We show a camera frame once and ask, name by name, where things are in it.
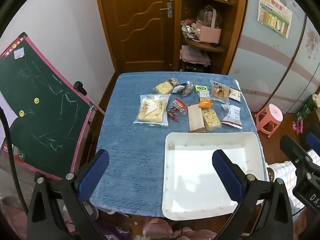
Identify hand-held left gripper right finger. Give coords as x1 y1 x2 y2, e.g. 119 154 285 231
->
212 149 294 240

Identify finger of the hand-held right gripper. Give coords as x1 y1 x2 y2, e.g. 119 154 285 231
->
306 132 320 165
279 134 314 167

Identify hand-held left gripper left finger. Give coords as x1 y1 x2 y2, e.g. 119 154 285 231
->
26 149 110 240

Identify white plastic tray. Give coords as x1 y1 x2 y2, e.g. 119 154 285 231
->
161 131 270 221

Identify puffed rice cake packet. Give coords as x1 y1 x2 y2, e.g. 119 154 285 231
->
201 108 222 131
155 81 174 95

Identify white packet with red stripe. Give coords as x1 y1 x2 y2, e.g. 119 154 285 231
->
221 104 242 130

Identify brown wafer cake packet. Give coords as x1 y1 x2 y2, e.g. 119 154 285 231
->
187 104 207 133

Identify orange white snack packet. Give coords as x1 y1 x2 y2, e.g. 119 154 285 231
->
198 91 213 108

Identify white red snack packet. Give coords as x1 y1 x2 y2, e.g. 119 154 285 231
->
228 87 242 103

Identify large sliced bread packet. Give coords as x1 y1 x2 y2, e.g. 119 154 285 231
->
133 94 171 128

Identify clear red date packet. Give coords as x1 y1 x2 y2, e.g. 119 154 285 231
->
167 98 188 122

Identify clear orange pastry pack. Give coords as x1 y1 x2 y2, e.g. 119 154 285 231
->
209 79 230 105

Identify clear dried fruit packet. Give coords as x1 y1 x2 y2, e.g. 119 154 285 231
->
181 81 195 97

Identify dark wooden cabinet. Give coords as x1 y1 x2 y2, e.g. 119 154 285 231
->
299 112 320 143

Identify pink toy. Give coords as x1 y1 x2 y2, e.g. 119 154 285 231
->
292 120 304 133

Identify white checkered bedding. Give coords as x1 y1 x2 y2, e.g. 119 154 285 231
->
266 149 320 223

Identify green bag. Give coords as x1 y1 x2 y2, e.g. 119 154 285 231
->
295 94 318 123

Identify pink plastic stool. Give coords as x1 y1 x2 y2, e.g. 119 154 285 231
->
255 104 284 138

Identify blue table cloth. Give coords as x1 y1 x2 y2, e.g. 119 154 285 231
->
89 72 269 218

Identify pink cloth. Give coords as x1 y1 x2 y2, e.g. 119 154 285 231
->
142 217 218 240

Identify light blue floral wardrobe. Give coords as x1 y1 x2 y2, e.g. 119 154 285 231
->
227 0 320 113

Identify wooden corner shelf unit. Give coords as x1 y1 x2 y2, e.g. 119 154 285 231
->
174 0 250 75

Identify folded pink cloths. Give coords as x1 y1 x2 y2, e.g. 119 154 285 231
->
179 45 212 67

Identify brown wooden door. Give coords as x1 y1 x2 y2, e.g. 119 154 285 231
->
94 0 182 74

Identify pile of snack wrappers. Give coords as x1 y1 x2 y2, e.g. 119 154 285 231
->
180 19 198 40

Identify green chalkboard easel pink frame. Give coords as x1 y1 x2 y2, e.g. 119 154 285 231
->
0 32 105 182

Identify wall poster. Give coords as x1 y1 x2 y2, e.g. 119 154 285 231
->
257 0 293 39

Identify pink basket with handle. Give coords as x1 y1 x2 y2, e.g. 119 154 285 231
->
195 5 222 43

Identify metal door handle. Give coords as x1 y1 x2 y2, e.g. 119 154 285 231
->
159 2 173 18

